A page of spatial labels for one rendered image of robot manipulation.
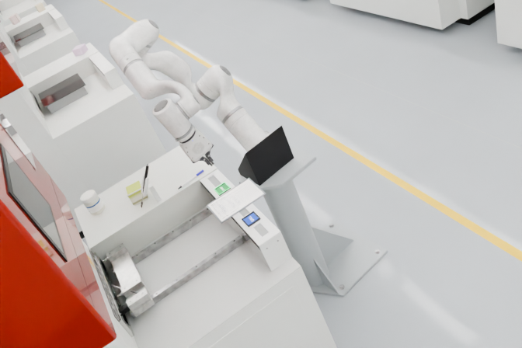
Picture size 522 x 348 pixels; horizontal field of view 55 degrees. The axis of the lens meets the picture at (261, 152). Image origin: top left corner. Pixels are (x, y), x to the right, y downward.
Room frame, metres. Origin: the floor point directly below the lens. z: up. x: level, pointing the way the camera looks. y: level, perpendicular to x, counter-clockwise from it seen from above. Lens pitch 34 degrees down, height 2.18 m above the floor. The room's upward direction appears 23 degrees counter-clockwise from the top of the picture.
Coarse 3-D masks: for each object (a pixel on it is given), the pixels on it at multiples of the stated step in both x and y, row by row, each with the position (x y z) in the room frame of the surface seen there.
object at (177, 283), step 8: (232, 240) 1.50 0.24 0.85; (240, 240) 1.49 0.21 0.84; (224, 248) 1.48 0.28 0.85; (232, 248) 1.48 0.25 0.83; (208, 256) 1.47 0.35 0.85; (216, 256) 1.46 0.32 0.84; (200, 264) 1.45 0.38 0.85; (208, 264) 1.45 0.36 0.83; (192, 272) 1.43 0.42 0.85; (200, 272) 1.44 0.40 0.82; (176, 280) 1.42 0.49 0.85; (184, 280) 1.42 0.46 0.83; (168, 288) 1.40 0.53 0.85; (176, 288) 1.41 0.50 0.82; (152, 296) 1.39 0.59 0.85; (160, 296) 1.39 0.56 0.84
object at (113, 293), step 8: (96, 256) 1.63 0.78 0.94; (104, 264) 1.66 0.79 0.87; (104, 272) 1.55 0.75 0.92; (104, 280) 1.47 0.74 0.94; (112, 280) 1.56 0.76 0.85; (112, 288) 1.50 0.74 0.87; (112, 296) 1.38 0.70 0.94; (120, 304) 1.39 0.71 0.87; (120, 312) 1.30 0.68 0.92; (120, 320) 1.25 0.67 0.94; (128, 320) 1.32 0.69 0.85; (128, 328) 1.25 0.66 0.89
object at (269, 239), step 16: (208, 176) 1.82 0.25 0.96; (224, 176) 1.77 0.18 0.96; (256, 208) 1.49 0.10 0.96; (240, 224) 1.44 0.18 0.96; (256, 224) 1.41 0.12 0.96; (272, 224) 1.37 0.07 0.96; (256, 240) 1.33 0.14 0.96; (272, 240) 1.31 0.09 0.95; (272, 256) 1.30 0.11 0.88; (288, 256) 1.32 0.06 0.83
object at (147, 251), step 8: (208, 208) 1.76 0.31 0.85; (200, 216) 1.73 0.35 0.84; (208, 216) 1.74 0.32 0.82; (184, 224) 1.72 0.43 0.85; (192, 224) 1.72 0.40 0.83; (176, 232) 1.70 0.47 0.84; (160, 240) 1.68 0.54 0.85; (168, 240) 1.68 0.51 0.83; (152, 248) 1.66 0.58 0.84; (136, 256) 1.65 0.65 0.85; (144, 256) 1.65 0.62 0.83
